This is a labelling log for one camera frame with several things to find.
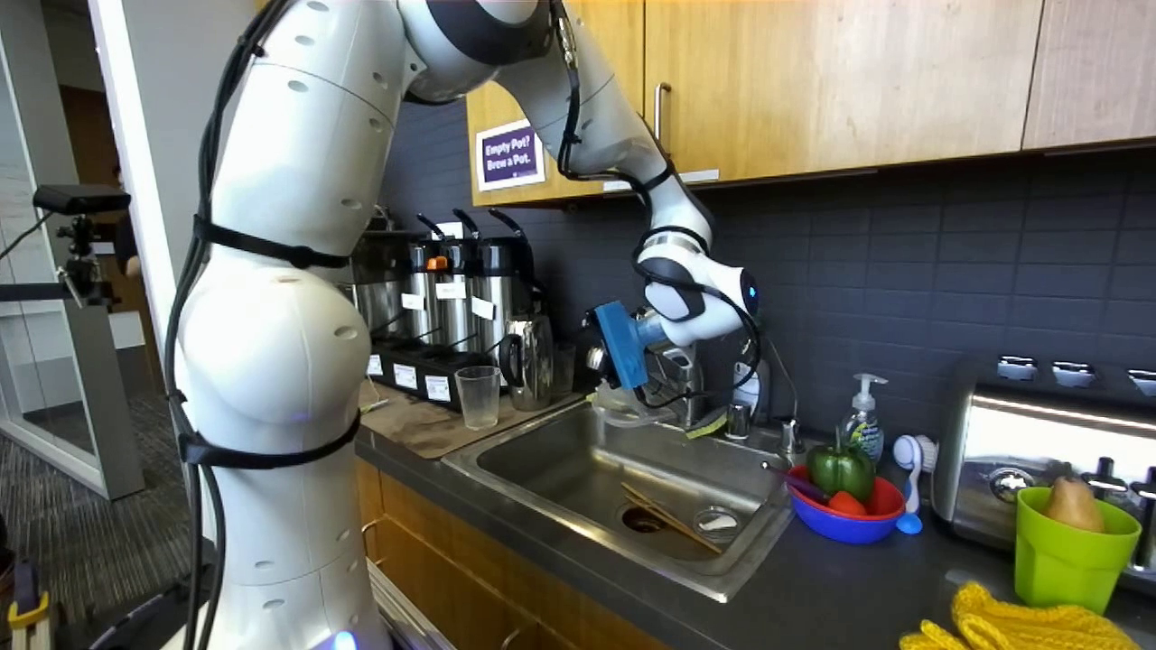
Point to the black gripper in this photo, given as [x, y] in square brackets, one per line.
[677, 359]

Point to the chrome sink tap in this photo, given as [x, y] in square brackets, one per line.
[591, 359]

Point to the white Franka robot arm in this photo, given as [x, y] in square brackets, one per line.
[276, 361]

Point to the green sponge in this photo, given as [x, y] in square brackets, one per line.
[710, 425]

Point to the clear plastic food container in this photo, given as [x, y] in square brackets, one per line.
[616, 407]

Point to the wooden chopstick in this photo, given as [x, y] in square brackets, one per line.
[673, 514]

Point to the stainless steel sink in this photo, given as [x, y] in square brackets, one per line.
[564, 471]

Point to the green bell pepper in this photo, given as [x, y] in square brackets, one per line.
[840, 471]

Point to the clear hand soap pump bottle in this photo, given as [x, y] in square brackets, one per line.
[865, 426]

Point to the small red toy vegetable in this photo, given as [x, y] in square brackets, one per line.
[851, 503]

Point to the steel black airpot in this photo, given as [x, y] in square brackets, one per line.
[498, 325]
[397, 315]

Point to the clear plastic cup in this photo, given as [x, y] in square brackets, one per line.
[477, 401]

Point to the blue bowl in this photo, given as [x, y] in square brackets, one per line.
[843, 530]

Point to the white blue dish brush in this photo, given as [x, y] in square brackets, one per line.
[913, 455]

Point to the steel airpot with orange tab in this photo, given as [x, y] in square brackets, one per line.
[443, 320]

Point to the black airpot rack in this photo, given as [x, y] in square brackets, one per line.
[422, 384]

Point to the purple white sign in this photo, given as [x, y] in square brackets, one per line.
[511, 152]

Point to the small white cup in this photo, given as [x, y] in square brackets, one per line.
[1142, 379]
[1017, 365]
[1070, 374]

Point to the silver toaster oven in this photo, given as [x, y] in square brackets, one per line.
[1024, 445]

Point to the wide wooden cabinet door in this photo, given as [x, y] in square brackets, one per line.
[843, 85]

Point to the wooden cabinet door with sign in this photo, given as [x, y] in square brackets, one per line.
[632, 30]

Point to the tan pear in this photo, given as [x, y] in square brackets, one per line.
[1073, 503]

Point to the yellow cloth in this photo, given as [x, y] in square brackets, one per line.
[1024, 625]

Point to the pale cabinet door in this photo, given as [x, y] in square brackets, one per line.
[1095, 75]

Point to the yellow black clamp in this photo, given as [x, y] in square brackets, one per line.
[32, 614]

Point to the black camera on stand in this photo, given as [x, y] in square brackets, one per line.
[81, 200]

